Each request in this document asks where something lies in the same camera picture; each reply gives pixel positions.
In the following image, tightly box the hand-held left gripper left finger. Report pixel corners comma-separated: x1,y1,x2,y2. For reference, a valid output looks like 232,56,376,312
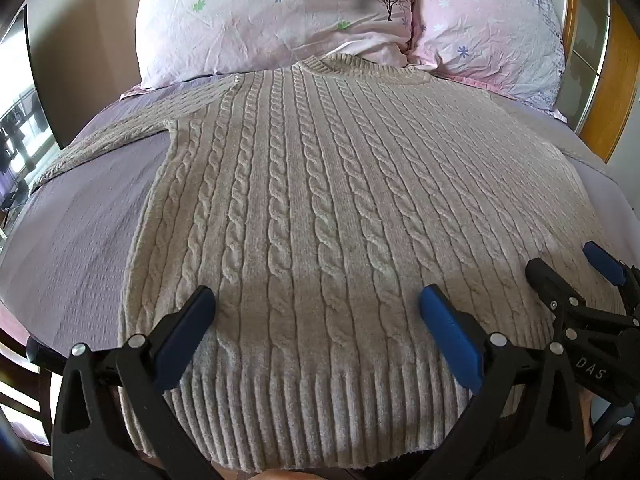
52,285,222,480

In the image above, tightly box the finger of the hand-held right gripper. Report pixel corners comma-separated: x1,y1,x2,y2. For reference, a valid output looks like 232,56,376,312
524,257,592,322
582,241,640,312

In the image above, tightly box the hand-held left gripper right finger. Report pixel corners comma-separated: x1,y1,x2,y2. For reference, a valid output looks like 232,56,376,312
418,284,590,480

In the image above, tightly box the beige cable knit sweater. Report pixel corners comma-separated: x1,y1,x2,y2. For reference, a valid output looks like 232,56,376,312
31,54,632,473

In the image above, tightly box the dark wooden chair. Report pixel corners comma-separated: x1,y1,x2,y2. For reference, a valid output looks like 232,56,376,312
0,327,63,443

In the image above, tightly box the window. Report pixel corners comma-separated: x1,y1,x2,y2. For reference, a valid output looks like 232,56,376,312
0,7,57,216

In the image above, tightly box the pink floral pillow with tree print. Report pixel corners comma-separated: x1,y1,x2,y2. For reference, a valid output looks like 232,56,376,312
134,0,419,92

